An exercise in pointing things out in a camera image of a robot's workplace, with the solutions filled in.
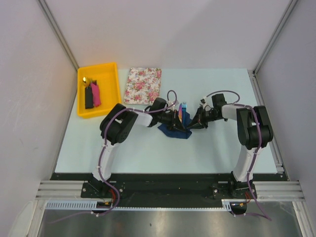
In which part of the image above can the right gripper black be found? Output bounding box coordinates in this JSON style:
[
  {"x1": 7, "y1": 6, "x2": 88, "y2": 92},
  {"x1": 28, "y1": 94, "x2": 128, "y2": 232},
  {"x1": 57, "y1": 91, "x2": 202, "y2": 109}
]
[{"x1": 187, "y1": 106, "x2": 220, "y2": 129}]

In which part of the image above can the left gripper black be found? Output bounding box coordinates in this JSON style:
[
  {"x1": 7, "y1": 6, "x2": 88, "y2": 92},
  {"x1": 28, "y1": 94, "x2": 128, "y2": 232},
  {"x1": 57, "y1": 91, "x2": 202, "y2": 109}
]
[{"x1": 157, "y1": 109, "x2": 185, "y2": 132}]

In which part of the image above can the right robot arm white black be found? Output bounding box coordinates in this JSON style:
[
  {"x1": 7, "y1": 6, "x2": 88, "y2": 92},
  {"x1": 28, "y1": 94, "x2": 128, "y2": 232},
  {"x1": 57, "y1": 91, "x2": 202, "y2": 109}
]
[{"x1": 187, "y1": 91, "x2": 274, "y2": 199}]

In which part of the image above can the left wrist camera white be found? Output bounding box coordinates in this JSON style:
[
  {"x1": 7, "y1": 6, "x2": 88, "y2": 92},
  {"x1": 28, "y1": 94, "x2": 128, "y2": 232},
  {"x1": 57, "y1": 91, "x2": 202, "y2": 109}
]
[{"x1": 168, "y1": 100, "x2": 179, "y2": 110}]

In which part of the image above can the dark blue paper napkin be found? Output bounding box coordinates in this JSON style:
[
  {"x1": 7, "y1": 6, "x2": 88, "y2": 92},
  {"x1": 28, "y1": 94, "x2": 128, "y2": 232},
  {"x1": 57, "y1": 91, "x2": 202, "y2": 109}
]
[{"x1": 158, "y1": 116, "x2": 192, "y2": 139}]

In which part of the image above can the aluminium frame rail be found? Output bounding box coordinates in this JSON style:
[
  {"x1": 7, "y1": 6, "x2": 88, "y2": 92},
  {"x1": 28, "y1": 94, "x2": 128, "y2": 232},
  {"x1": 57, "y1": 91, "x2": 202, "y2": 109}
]
[{"x1": 36, "y1": 180, "x2": 305, "y2": 201}]

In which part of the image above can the yellow plastic bin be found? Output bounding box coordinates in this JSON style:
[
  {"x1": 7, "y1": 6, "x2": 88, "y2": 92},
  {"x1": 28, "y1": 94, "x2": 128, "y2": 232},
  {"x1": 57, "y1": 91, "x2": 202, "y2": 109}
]
[{"x1": 77, "y1": 63, "x2": 121, "y2": 119}]

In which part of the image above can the floral pattern tray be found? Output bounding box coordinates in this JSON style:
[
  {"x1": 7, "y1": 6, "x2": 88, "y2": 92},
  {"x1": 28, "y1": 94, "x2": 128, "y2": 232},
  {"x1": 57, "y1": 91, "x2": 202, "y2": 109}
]
[{"x1": 123, "y1": 67, "x2": 162, "y2": 105}]

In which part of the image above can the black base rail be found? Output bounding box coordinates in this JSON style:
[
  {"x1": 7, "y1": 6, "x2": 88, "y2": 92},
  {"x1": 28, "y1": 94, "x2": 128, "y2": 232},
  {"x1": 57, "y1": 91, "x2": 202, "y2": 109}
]
[{"x1": 50, "y1": 172, "x2": 288, "y2": 208}]

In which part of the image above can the iridescent metal knife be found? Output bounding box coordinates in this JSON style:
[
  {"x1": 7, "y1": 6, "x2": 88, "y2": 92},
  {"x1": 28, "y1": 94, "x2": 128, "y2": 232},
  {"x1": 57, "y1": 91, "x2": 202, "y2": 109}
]
[{"x1": 178, "y1": 103, "x2": 183, "y2": 122}]

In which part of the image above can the blue metal fork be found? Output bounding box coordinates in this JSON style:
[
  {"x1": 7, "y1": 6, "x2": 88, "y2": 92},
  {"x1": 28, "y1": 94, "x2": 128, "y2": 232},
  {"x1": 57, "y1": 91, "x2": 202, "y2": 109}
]
[{"x1": 182, "y1": 102, "x2": 187, "y2": 125}]

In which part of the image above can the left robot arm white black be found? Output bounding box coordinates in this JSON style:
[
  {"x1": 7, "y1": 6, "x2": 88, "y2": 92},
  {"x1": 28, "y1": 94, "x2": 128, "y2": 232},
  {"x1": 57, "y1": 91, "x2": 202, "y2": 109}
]
[{"x1": 86, "y1": 97, "x2": 187, "y2": 198}]

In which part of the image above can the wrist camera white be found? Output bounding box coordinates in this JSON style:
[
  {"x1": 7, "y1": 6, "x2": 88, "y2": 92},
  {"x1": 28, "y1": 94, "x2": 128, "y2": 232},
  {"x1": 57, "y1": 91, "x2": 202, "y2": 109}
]
[
  {"x1": 168, "y1": 100, "x2": 179, "y2": 110},
  {"x1": 199, "y1": 96, "x2": 212, "y2": 111}
]

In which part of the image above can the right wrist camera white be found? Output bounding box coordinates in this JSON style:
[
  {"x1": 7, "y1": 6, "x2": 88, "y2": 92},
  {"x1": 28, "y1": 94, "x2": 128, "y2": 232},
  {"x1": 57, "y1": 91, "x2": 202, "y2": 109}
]
[{"x1": 199, "y1": 96, "x2": 212, "y2": 111}]

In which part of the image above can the white slotted cable duct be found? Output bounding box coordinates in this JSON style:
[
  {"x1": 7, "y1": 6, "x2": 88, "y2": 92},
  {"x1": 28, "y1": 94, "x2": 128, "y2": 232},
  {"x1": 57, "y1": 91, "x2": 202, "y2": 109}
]
[{"x1": 45, "y1": 200, "x2": 231, "y2": 211}]

